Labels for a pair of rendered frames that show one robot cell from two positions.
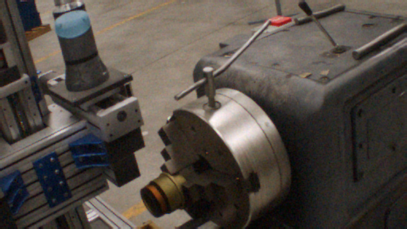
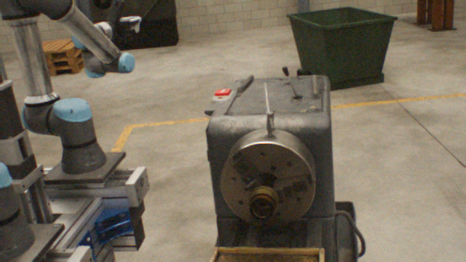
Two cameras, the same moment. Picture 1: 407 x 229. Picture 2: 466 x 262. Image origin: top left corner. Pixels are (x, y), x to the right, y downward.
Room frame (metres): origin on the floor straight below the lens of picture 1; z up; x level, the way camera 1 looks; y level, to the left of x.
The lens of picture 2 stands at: (0.04, 1.13, 1.83)
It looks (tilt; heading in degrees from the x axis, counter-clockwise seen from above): 21 degrees down; 313
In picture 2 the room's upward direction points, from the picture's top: 6 degrees counter-clockwise
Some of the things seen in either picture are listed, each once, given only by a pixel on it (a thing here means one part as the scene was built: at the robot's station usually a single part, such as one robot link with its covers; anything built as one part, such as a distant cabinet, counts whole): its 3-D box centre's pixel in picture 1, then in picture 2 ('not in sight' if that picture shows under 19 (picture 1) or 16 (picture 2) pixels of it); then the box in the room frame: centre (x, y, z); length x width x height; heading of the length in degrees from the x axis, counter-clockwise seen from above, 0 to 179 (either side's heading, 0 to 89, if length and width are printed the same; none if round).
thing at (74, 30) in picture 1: (75, 34); (73, 120); (1.54, 0.34, 1.33); 0.13 x 0.12 x 0.14; 12
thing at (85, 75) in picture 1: (83, 67); (81, 151); (1.54, 0.34, 1.21); 0.15 x 0.15 x 0.10
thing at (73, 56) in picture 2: not in sight; (60, 56); (8.51, -3.35, 0.22); 1.25 x 0.86 x 0.44; 135
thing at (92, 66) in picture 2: not in sight; (97, 62); (1.71, 0.11, 1.46); 0.11 x 0.08 x 0.11; 12
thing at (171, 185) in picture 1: (166, 194); (263, 201); (0.93, 0.11, 1.08); 0.09 x 0.09 x 0.09; 32
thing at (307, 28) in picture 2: not in sight; (338, 48); (3.41, -4.51, 0.43); 1.34 x 0.94 x 0.85; 144
